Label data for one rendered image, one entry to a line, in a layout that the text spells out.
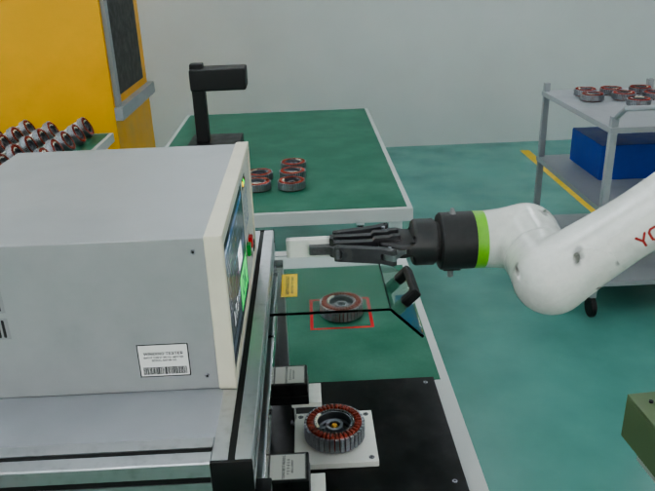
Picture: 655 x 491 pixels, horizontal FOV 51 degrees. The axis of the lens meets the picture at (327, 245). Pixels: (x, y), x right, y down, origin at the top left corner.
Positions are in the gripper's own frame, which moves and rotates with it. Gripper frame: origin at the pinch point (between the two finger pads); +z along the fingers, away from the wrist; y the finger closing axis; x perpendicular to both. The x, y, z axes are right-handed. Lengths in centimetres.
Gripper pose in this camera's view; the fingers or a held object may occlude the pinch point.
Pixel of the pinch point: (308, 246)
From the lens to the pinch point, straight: 110.2
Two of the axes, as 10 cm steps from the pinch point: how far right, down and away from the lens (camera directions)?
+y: -0.3, -3.8, 9.2
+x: -0.3, -9.2, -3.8
